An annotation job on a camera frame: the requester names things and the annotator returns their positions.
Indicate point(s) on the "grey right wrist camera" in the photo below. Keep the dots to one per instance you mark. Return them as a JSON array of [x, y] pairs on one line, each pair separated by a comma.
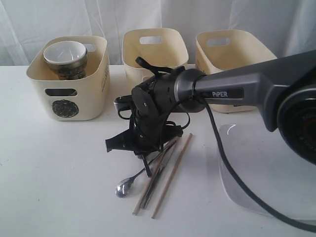
[[123, 103]]

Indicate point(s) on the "wooden chopstick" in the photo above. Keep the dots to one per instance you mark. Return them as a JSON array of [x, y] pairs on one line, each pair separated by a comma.
[[137, 208], [171, 177]]

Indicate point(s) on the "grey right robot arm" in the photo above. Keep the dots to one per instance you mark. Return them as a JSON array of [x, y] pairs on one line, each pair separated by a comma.
[[283, 90]]

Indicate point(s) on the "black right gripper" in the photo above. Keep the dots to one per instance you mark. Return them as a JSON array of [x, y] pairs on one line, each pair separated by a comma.
[[149, 129]]

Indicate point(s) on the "white curtain backdrop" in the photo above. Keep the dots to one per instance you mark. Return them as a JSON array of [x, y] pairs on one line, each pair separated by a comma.
[[285, 26]]

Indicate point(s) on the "steel table knife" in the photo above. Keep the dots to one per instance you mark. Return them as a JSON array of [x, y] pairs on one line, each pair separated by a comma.
[[159, 172]]

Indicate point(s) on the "cream bin with circle mark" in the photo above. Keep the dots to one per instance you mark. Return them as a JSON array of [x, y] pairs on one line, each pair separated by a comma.
[[73, 100]]

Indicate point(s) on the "steel spoon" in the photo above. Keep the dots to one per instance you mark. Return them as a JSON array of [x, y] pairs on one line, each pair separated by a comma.
[[123, 187]]

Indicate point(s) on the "cream bin with triangle mark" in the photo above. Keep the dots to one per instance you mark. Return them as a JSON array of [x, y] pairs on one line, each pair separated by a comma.
[[163, 47]]

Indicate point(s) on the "white square plate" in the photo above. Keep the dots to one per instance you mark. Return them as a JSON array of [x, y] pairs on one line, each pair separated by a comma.
[[271, 170]]

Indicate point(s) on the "steel bowl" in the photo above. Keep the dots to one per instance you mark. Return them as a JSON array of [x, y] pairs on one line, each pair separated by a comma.
[[70, 71]]

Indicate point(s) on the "white round bowl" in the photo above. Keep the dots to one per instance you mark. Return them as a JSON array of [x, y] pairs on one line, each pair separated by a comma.
[[64, 52]]

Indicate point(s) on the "cream bin with square mark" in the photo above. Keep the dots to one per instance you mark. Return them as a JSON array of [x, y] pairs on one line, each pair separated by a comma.
[[223, 50]]

